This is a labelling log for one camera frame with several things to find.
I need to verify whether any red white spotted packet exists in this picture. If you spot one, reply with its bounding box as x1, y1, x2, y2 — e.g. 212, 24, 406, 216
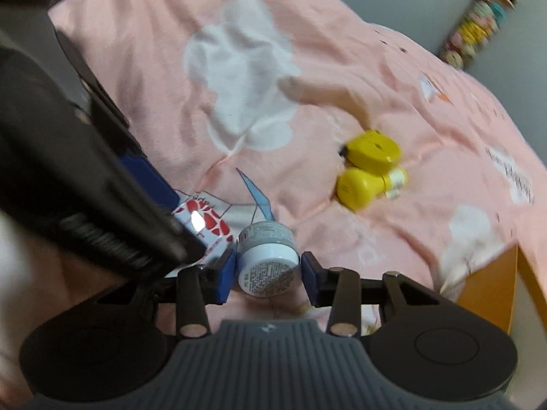
164, 192, 236, 278

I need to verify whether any orange cardboard box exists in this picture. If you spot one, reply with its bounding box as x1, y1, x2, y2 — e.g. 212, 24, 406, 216
457, 243, 520, 336

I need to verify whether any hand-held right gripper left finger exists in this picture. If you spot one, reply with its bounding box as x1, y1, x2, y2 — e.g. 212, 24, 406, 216
98, 250, 238, 337

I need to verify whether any white jar grey lid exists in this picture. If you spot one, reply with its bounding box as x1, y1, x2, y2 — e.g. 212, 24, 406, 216
236, 221, 300, 299

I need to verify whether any pink printed blanket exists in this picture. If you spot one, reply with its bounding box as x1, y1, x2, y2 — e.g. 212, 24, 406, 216
0, 0, 547, 338

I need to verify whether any yellow bottle white cap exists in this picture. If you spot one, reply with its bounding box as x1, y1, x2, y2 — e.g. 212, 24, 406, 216
335, 166, 409, 212

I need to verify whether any yellow rounded case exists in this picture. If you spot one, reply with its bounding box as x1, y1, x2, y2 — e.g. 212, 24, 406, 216
342, 129, 403, 170

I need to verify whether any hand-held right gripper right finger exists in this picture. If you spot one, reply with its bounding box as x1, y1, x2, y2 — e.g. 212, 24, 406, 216
300, 252, 460, 337

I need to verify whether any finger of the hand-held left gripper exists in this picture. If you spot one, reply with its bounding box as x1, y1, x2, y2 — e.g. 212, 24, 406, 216
53, 30, 181, 216
59, 130, 208, 271

